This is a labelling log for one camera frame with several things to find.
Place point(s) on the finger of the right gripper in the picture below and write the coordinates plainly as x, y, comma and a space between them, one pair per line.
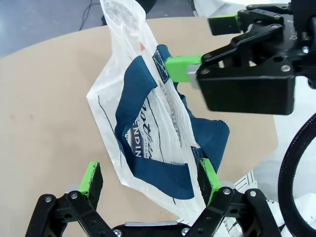
223, 26
180, 69

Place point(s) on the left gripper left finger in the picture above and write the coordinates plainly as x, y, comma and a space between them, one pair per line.
92, 182

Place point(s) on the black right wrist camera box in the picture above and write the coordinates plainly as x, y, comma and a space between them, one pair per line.
247, 93

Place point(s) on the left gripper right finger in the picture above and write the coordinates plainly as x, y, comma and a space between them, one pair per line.
209, 182

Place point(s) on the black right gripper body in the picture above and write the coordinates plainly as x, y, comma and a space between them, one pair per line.
298, 29

